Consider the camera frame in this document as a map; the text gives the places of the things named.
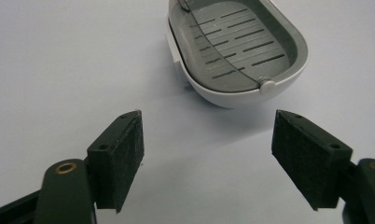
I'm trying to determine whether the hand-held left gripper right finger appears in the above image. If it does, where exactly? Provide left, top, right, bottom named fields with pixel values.
left=271, top=109, right=354, bottom=212

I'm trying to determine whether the white and grey drain basket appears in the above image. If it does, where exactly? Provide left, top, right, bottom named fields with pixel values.
left=165, top=0, right=310, bottom=109

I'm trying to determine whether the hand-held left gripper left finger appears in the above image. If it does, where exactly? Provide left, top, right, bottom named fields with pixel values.
left=86, top=109, right=146, bottom=215

